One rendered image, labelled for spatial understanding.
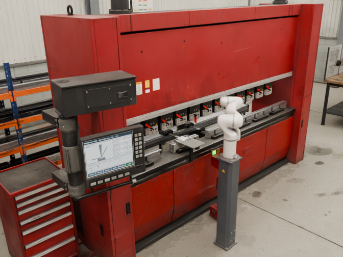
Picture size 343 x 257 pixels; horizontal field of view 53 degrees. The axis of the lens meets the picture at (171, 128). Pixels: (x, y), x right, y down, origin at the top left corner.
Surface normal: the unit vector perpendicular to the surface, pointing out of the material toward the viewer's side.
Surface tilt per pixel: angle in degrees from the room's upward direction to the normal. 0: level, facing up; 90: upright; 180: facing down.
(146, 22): 90
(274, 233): 0
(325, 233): 0
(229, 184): 90
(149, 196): 90
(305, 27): 90
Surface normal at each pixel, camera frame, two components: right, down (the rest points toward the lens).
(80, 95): 0.54, 0.29
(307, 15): -0.74, 0.25
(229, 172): -0.02, 0.36
